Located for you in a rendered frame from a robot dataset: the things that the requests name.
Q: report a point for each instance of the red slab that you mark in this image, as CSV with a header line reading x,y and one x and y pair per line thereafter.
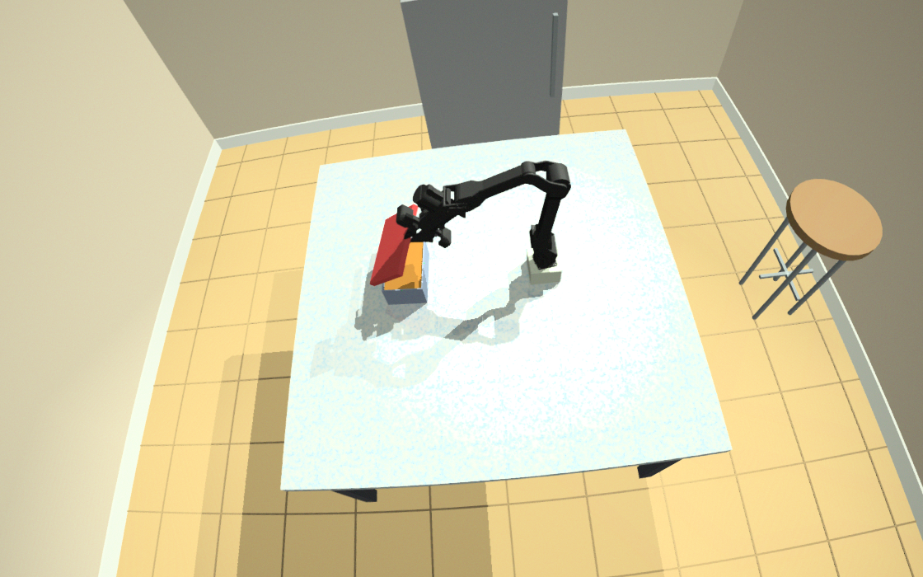
x,y
391,253

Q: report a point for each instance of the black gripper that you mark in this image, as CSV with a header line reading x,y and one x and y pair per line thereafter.
x,y
429,225

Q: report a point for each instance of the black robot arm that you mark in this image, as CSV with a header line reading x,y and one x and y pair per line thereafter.
x,y
471,195

